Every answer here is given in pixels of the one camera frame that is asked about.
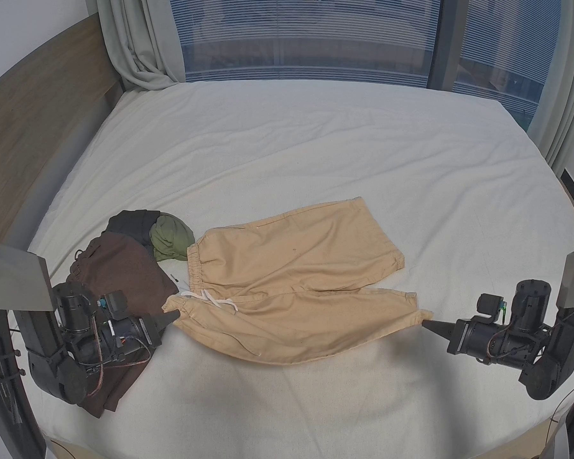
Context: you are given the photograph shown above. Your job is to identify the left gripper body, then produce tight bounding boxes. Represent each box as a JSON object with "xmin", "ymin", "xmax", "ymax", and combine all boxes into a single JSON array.
[{"xmin": 99, "ymin": 314, "xmax": 162, "ymax": 361}]

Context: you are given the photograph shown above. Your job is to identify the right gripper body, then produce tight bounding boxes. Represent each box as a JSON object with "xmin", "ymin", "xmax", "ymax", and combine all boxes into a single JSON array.
[{"xmin": 446, "ymin": 317, "xmax": 513, "ymax": 364}]

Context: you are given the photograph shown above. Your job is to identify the tan shorts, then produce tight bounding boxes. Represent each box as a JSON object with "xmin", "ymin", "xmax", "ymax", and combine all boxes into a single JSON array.
[{"xmin": 165, "ymin": 196, "xmax": 433, "ymax": 367}]

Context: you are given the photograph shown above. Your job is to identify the brown garment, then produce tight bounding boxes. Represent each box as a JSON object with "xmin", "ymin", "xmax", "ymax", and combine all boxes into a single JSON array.
[{"xmin": 57, "ymin": 232, "xmax": 180, "ymax": 419}]

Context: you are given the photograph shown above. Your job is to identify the black garment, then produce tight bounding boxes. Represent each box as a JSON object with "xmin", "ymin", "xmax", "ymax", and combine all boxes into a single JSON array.
[{"xmin": 106, "ymin": 210, "xmax": 161, "ymax": 247}]

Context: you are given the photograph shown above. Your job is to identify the green garment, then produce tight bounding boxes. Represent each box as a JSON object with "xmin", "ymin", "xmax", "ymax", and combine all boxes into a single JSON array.
[{"xmin": 149, "ymin": 212, "xmax": 195, "ymax": 263}]

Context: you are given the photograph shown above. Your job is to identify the bed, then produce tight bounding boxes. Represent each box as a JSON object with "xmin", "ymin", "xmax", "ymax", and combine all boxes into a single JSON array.
[{"xmin": 0, "ymin": 13, "xmax": 574, "ymax": 455}]

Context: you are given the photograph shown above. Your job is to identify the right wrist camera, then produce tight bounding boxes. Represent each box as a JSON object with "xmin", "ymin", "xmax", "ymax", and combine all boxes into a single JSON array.
[{"xmin": 477, "ymin": 293, "xmax": 508, "ymax": 326}]

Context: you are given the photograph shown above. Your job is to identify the window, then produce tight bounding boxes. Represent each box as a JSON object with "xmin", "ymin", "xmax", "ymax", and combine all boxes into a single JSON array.
[{"xmin": 165, "ymin": 0, "xmax": 563, "ymax": 130}]

